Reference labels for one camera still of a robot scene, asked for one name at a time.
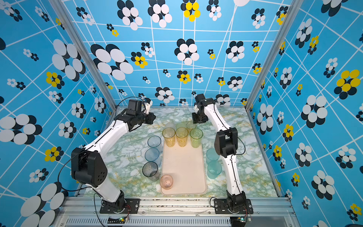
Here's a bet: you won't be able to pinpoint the green clear glass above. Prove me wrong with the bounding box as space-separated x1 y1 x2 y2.
190 128 203 148

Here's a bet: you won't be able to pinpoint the teal clear glass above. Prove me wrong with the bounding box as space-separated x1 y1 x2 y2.
147 135 162 151

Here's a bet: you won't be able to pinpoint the yellow glass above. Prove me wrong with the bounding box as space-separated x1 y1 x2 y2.
162 127 175 147
175 127 189 147

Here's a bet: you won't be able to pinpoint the blue clear glass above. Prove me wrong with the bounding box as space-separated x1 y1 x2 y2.
145 148 161 165

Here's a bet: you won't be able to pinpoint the frosted pink glass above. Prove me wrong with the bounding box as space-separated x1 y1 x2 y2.
160 175 174 190

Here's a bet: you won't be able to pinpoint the olive clear small glass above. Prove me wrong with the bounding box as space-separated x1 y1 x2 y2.
186 121 197 131

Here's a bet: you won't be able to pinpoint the frosted light green glass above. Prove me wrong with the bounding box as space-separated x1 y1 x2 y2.
176 122 187 129

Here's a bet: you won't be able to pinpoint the frosted white glass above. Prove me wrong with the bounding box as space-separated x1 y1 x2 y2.
164 122 176 130

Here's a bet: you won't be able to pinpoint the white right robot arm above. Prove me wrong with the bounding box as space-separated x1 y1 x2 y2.
192 94 247 213

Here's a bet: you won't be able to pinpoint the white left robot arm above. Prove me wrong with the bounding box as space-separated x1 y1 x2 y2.
71 110 156 212

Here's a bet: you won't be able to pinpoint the beige rectangular tray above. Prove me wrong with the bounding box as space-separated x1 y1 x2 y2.
161 138 207 196

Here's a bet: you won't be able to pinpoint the teal glass right upper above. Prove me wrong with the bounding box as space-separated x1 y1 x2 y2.
206 148 219 164

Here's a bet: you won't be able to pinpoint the dark grey clear glass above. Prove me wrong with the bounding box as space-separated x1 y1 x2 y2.
142 161 160 182

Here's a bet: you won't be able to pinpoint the teal glass right lower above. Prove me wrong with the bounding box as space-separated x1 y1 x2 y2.
207 160 222 179

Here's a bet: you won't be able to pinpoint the green circuit board left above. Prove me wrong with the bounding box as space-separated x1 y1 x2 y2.
107 217 128 225

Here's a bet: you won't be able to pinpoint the green circuit board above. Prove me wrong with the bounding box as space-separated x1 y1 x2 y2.
107 217 128 225
230 217 248 227

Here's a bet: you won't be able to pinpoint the green circuit board right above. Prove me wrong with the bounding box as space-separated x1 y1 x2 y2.
230 217 248 227

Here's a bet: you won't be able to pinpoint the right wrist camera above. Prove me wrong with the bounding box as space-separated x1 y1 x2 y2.
194 94 213 113

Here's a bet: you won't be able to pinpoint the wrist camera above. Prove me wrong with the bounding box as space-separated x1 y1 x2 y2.
128 98 153 115
194 94 213 113

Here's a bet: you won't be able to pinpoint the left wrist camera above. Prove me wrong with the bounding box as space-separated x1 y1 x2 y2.
128 98 153 115

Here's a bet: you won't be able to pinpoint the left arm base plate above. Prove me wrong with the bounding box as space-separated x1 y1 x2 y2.
99 199 140 214

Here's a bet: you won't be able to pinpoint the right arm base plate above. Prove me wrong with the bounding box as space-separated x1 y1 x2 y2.
212 199 254 215

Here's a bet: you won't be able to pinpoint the aluminium corner post left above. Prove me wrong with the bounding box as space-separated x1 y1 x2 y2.
49 1 116 112

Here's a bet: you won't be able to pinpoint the aluminium corner post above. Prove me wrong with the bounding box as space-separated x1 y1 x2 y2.
245 0 303 111
49 1 116 112

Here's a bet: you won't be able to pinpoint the aluminium front rail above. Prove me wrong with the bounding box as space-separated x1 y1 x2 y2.
68 197 300 227

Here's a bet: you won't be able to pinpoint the aluminium corner post right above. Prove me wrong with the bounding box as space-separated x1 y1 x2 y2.
245 0 303 111

